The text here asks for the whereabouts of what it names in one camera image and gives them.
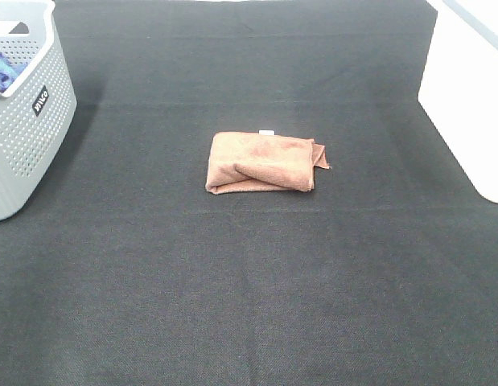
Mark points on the blue cloth in basket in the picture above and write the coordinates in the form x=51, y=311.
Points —
x=9, y=72

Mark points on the black table mat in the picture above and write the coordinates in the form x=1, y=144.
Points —
x=123, y=270

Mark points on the brown microfiber towel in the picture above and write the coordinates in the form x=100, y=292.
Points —
x=254, y=162

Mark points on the white plastic basket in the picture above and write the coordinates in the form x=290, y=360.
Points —
x=459, y=87

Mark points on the grey perforated laundry basket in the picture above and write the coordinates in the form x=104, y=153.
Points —
x=37, y=109

